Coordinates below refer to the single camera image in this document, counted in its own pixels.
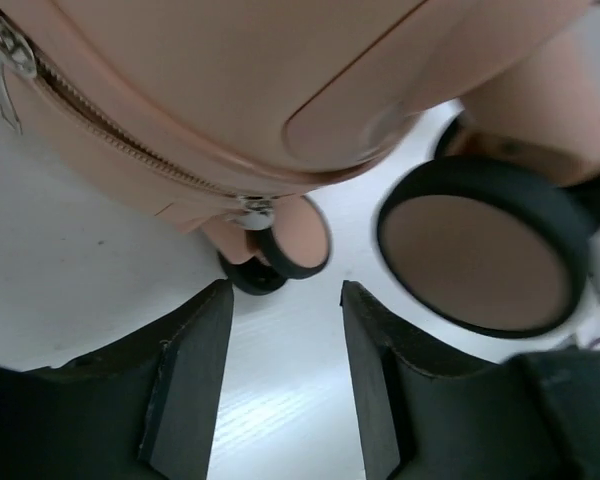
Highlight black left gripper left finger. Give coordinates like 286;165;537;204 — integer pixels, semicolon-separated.
0;280;234;479

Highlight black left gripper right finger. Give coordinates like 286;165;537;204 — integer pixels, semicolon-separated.
340;281;600;479

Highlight pink hard-shell suitcase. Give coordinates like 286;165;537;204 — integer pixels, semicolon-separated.
0;1;600;338

